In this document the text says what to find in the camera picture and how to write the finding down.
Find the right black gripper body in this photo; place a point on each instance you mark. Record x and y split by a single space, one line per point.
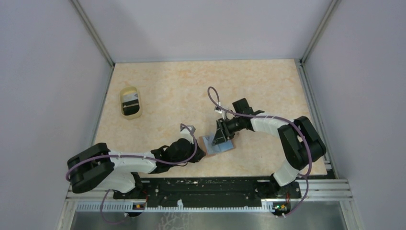
231 126

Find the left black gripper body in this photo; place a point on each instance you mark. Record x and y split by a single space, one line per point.
188 155

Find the brown leather card holder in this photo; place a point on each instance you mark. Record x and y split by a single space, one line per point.
205 143

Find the beige oval card tray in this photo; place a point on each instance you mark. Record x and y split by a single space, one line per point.
133 111

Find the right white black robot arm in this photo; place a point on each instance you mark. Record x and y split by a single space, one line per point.
301 143

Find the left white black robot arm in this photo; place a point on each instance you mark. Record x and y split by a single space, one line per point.
98 167

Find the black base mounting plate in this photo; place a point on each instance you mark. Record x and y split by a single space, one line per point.
210 192

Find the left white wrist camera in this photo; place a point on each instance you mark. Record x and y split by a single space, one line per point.
187 132

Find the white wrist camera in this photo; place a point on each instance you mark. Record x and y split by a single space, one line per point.
187 132
219 110

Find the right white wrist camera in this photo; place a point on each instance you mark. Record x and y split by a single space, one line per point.
219 110

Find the aluminium frame rail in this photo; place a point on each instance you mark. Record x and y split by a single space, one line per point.
319 190

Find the white slotted cable duct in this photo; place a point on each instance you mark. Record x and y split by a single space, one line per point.
130 207

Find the right aluminium corner post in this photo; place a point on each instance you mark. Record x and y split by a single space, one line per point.
320 30

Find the aluminium corner post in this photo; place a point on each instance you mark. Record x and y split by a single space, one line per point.
92 31
320 30

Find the left aluminium corner post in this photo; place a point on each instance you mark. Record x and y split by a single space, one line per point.
92 31

